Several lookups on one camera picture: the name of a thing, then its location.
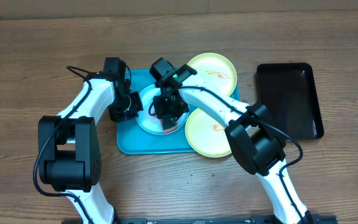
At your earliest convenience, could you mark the light blue plate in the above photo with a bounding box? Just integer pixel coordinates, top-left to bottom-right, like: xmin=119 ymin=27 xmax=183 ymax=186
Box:
xmin=136 ymin=84 xmax=189 ymax=135

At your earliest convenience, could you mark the yellow plate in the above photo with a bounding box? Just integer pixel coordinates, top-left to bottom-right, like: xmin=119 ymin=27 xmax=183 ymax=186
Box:
xmin=185 ymin=109 xmax=231 ymax=158
xmin=187 ymin=53 xmax=237 ymax=96

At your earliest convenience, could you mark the red black sponge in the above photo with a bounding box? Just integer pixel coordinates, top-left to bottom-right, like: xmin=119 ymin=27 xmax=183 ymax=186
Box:
xmin=160 ymin=118 xmax=178 ymax=134

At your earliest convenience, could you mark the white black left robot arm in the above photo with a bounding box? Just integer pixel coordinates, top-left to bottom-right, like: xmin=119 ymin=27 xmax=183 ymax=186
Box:
xmin=33 ymin=57 xmax=143 ymax=223

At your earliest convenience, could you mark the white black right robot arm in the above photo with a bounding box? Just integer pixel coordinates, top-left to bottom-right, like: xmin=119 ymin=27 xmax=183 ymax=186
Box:
xmin=149 ymin=58 xmax=314 ymax=223

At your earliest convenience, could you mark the teal plastic tray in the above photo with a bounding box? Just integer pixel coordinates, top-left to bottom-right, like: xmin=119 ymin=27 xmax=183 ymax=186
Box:
xmin=116 ymin=68 xmax=241 ymax=156

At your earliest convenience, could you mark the black plastic tray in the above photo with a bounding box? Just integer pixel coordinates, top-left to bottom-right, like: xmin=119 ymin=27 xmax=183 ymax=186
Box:
xmin=255 ymin=62 xmax=324 ymax=140

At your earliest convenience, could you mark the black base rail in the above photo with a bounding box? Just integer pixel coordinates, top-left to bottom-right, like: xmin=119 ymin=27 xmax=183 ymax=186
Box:
xmin=61 ymin=215 xmax=338 ymax=224

